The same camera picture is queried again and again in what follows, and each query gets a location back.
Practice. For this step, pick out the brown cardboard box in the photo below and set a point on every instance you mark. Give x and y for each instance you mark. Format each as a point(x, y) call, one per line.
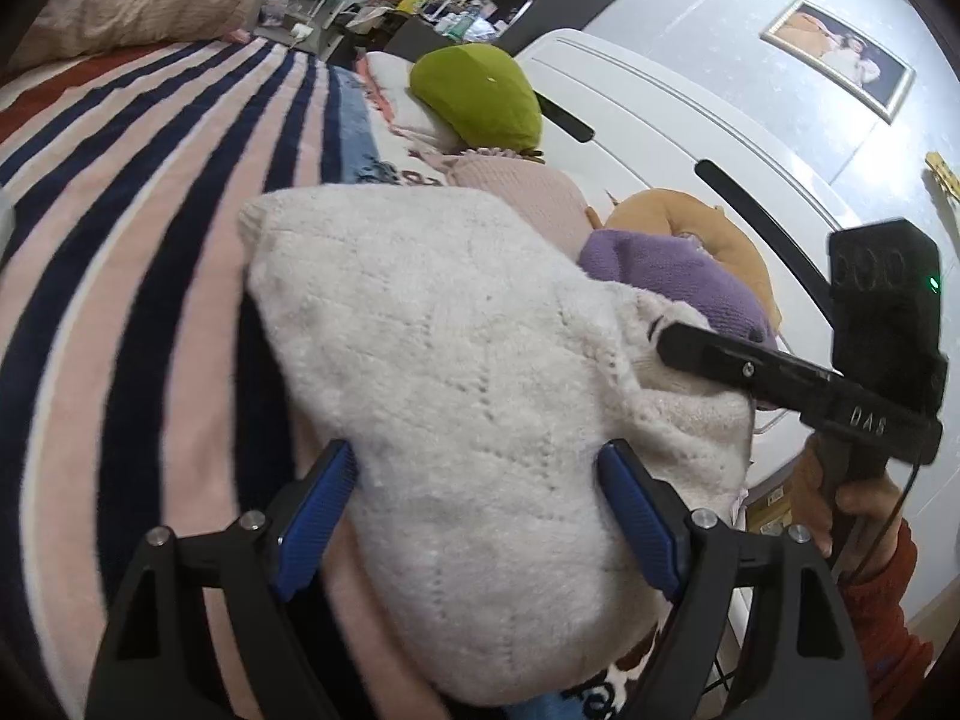
point(772, 511)

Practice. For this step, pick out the purple knit garment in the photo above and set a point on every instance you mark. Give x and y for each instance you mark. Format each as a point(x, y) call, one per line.
point(667, 277)

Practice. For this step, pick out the person's right hand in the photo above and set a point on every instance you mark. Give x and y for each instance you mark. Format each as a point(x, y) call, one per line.
point(870, 502)

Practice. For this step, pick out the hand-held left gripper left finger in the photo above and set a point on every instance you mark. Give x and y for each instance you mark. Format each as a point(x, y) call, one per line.
point(315, 517)

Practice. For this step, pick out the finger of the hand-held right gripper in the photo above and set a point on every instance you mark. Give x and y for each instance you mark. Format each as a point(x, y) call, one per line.
point(735, 364)

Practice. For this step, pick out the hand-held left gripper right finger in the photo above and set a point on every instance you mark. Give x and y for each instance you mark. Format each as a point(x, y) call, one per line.
point(637, 517)

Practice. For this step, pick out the pink knit pillow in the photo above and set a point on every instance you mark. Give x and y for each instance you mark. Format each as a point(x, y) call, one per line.
point(525, 191)

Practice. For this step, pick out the striped pink navy blanket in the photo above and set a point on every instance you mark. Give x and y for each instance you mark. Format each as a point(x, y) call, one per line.
point(135, 277)

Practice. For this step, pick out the dark desk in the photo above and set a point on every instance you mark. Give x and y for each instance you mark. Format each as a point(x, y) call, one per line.
point(390, 30)

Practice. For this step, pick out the yellow wall hook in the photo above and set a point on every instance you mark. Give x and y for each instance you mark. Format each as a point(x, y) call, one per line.
point(943, 176)

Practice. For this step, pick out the white bed headboard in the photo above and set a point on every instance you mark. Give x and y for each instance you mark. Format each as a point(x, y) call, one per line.
point(675, 135)

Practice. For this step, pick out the pink and grey duvet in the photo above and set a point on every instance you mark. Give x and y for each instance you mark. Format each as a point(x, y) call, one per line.
point(142, 11)

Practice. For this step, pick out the framed photo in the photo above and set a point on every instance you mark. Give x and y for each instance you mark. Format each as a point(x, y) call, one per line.
point(840, 56)

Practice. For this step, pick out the cream knit cardigan black bows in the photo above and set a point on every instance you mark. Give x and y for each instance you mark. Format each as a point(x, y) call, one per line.
point(465, 390)

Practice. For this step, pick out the green plush pillow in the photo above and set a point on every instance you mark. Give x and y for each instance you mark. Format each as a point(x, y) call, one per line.
point(480, 94)

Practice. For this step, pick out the white pillow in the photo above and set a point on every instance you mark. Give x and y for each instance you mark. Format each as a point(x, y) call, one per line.
point(397, 94)

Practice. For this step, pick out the yellow plush neck pillow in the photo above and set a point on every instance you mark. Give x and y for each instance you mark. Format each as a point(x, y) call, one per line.
point(720, 236)

